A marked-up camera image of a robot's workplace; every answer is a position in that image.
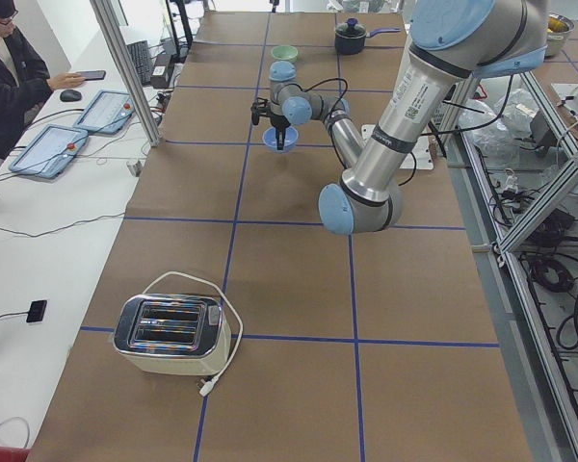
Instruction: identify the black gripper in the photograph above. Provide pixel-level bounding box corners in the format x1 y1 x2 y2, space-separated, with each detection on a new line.
269 109 289 150

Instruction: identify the blue bowl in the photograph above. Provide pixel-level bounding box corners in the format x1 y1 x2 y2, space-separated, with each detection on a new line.
262 126 299 154

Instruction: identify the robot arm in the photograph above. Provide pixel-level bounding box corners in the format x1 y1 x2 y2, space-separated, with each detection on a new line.
251 1 549 235

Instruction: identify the green bowl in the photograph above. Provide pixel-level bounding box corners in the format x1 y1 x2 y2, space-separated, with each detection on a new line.
271 45 299 64

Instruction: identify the dark blue saucepan with lid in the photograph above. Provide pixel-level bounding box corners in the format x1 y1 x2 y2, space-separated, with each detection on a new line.
334 17 401 55

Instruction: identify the black keyboard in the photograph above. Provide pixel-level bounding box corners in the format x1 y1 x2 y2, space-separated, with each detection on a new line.
126 40 153 86

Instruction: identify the far blue teach pendant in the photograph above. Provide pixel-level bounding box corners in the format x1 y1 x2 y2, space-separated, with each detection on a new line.
73 90 134 135

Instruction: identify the blue teach pendant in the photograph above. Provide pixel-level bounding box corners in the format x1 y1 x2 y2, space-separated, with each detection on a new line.
9 124 89 180
73 90 134 135

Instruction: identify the black smartphone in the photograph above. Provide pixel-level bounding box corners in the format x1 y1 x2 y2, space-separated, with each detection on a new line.
77 70 106 81

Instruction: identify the clear plastic bag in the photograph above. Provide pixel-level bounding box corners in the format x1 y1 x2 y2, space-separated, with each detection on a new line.
458 89 539 167

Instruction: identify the black computer mouse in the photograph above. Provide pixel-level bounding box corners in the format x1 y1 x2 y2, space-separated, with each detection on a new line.
60 90 82 102

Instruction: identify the near blue teach pendant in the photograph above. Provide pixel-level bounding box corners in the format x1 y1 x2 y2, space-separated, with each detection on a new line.
9 124 89 180

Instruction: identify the cream chrome toaster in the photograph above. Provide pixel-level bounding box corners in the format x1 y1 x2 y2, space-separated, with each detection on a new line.
113 294 231 376

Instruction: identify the person in black jacket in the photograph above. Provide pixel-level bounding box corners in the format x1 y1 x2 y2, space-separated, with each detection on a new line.
0 1 85 160

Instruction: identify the small black box device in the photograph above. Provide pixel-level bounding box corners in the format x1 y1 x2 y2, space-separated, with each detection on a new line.
26 299 47 323

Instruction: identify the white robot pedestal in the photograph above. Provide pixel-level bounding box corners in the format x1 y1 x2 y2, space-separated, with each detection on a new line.
360 122 435 171

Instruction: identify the aluminium frame post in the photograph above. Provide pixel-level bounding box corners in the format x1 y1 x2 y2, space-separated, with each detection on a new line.
90 0 161 147

